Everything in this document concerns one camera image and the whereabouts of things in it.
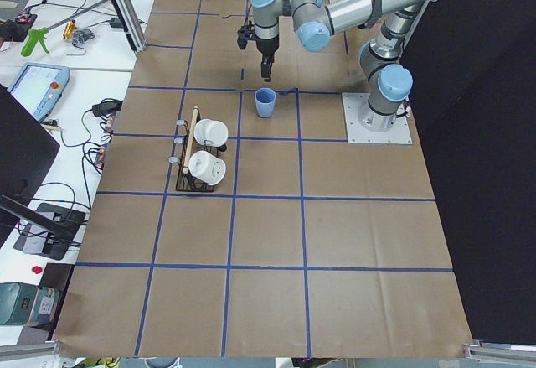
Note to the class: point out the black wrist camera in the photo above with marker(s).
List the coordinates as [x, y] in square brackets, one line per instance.
[245, 34]

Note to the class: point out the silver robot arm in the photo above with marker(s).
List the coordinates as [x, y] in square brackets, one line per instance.
[315, 22]

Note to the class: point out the black wire cup rack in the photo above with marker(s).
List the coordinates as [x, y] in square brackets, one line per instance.
[186, 182]

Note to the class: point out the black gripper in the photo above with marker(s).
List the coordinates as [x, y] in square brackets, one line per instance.
[266, 47]

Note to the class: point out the light blue plastic cup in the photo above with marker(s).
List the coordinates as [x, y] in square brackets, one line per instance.
[265, 101]

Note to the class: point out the white smiley face mug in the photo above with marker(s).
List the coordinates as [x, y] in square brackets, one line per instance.
[206, 167]

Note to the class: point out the white mug plain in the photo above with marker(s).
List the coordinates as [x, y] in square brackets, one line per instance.
[211, 132]

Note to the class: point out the green electronic box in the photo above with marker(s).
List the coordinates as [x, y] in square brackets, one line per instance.
[24, 304]

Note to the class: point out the brown paper table cover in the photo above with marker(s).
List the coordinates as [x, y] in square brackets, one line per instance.
[309, 246]

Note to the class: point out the black monitor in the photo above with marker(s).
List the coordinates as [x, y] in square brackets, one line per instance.
[27, 151]

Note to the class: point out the blue teach pendant tablet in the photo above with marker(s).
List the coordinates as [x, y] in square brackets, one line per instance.
[38, 87]

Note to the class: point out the aluminium frame post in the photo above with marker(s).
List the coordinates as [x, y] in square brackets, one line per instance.
[127, 15]

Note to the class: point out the black power adapter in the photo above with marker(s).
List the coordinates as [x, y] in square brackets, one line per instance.
[106, 107]

